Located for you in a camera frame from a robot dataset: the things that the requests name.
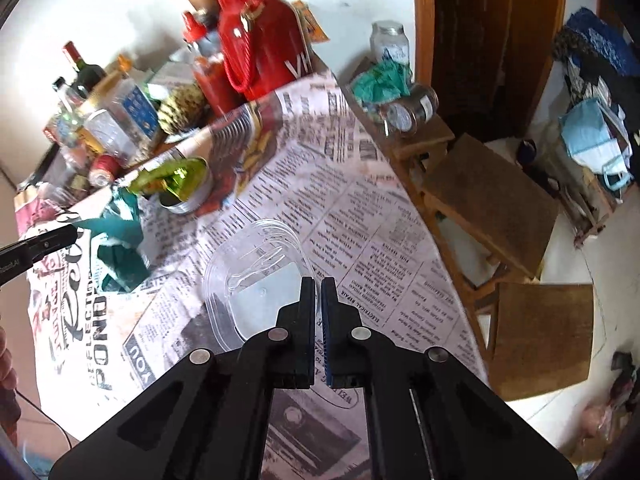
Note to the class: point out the cardboard box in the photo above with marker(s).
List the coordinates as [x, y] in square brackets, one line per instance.
[597, 200]

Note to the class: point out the red sauce bottle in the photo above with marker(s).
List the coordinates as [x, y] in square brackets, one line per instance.
[210, 72]

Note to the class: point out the low wooden bench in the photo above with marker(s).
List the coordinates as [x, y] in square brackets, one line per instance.
[430, 135]

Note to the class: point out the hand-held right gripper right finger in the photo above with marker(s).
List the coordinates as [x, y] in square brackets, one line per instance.
[327, 330]

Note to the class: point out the printed woven sack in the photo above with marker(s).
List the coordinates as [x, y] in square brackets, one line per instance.
[35, 210]

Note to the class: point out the red thermos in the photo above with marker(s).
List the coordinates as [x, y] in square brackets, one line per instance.
[265, 40]

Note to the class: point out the clear plastic container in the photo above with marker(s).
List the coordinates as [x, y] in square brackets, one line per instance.
[250, 285]

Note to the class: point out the small glass jar metal lid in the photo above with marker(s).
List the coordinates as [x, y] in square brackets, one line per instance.
[426, 101]
[400, 119]

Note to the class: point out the green foil wrapper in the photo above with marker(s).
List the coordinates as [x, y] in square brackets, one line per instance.
[165, 177]

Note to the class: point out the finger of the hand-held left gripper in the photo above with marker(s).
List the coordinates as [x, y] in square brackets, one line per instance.
[50, 241]

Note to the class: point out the blue patterned cloth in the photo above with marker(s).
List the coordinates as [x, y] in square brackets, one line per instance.
[597, 40]

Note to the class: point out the dark wooden door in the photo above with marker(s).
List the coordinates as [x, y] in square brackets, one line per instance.
[475, 35]

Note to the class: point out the light blue plastic bag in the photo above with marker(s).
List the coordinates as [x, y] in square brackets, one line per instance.
[592, 132]

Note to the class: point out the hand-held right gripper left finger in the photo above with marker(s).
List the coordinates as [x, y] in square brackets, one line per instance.
[307, 320]

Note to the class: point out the clear plastic bottle blue label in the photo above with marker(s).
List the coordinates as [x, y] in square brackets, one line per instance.
[117, 122]

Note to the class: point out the teal wrapper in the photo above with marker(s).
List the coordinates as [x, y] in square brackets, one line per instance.
[120, 260]

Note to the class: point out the black shoe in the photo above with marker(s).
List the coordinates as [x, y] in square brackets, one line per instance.
[527, 153]

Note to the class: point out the person's left hand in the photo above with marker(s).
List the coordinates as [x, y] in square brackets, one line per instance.
[6, 360]

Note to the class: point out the orange packet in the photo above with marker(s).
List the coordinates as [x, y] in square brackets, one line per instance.
[311, 22]

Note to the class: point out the dark wine bottle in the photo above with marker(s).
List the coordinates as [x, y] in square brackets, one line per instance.
[82, 72]

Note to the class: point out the blue tin can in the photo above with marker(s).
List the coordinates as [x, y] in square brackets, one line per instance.
[192, 195]

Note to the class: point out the green cloth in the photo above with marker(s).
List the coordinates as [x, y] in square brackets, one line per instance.
[382, 84]

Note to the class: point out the tall glass jar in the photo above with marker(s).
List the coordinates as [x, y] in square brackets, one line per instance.
[391, 44]

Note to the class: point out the small red top can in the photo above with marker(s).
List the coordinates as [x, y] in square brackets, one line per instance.
[103, 169]

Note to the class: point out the black bag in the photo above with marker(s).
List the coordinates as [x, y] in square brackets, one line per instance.
[607, 90]

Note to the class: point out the printed tablecloth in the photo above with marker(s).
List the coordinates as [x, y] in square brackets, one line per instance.
[360, 210]

